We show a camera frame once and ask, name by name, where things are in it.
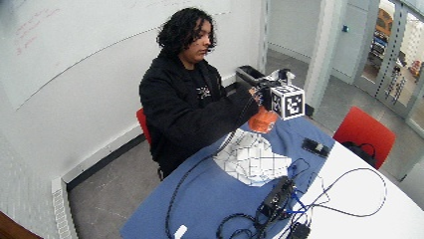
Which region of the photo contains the small black flat device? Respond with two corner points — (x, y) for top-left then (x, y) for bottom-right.
(301, 137), (333, 158)

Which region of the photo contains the white floor vent grille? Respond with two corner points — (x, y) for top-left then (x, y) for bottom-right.
(51, 176), (80, 239)

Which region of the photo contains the glass door with metal frame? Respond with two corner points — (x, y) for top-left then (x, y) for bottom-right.
(352, 0), (424, 137)

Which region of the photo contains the brown wooden furniture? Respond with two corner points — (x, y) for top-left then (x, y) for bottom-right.
(0, 210), (44, 239)

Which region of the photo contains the white checked cloth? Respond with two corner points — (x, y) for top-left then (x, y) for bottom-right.
(212, 128), (294, 187)

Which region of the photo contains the red chair with bag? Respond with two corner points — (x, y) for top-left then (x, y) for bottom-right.
(333, 106), (398, 170)

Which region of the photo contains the black bag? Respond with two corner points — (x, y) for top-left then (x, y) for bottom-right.
(341, 140), (378, 167)

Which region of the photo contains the the person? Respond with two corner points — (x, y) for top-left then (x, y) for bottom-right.
(138, 7), (262, 180)

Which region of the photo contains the blue tablecloth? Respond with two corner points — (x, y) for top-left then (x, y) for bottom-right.
(120, 116), (337, 239)

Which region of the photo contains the white wall board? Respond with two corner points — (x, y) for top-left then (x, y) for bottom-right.
(0, 0), (232, 112)

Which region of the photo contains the blue cable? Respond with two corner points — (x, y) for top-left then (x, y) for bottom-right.
(283, 190), (311, 215)

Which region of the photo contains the coiled black cable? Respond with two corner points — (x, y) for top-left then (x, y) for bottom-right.
(214, 212), (269, 239)

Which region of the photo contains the black power adapter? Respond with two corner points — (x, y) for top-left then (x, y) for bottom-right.
(287, 222), (313, 239)

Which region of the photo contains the white cube with black markers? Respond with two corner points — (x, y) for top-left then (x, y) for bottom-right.
(269, 84), (307, 121)

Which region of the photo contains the long black glove cable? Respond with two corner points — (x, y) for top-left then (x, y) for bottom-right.
(165, 99), (257, 239)

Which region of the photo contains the black camera device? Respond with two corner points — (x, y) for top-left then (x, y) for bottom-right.
(255, 176), (297, 221)

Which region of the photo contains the white paper tag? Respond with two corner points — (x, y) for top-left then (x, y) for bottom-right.
(173, 224), (190, 239)

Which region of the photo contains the thin black looped cable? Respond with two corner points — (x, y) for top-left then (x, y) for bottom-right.
(303, 166), (388, 219)

